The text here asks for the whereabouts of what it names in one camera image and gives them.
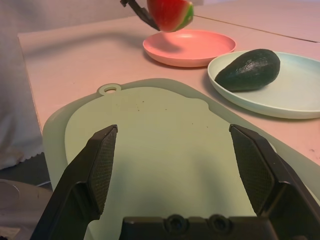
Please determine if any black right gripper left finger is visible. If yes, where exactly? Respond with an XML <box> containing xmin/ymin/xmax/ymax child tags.
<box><xmin>29</xmin><ymin>124</ymin><xmax>118</xmax><ymax>240</ymax></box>

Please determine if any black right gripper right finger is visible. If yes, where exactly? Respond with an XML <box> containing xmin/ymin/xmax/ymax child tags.
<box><xmin>229</xmin><ymin>124</ymin><xmax>320</xmax><ymax>240</ymax></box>

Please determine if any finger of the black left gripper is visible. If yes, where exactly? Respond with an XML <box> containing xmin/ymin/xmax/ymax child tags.
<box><xmin>119</xmin><ymin>0</ymin><xmax>161</xmax><ymax>32</ymax></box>

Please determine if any watermelon slice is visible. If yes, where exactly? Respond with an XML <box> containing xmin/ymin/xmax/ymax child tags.
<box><xmin>146</xmin><ymin>0</ymin><xmax>195</xmax><ymax>33</ymax></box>

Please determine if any dark green avocado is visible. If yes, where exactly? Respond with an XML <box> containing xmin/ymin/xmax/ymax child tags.
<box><xmin>214</xmin><ymin>48</ymin><xmax>281</xmax><ymax>93</ymax></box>

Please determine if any pink round plate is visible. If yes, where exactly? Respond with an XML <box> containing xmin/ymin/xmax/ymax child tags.
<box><xmin>142</xmin><ymin>29</ymin><xmax>237</xmax><ymax>68</ymax></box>

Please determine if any mint green round plate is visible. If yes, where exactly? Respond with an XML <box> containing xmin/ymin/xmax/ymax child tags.
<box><xmin>207</xmin><ymin>51</ymin><xmax>320</xmax><ymax>120</ymax></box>

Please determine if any green silicone cutting mat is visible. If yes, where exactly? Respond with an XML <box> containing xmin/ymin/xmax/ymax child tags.
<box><xmin>42</xmin><ymin>77</ymin><xmax>320</xmax><ymax>240</ymax></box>

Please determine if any white cloth curtain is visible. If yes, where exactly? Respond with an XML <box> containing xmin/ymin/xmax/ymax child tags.
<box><xmin>0</xmin><ymin>0</ymin><xmax>45</xmax><ymax>171</ymax></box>

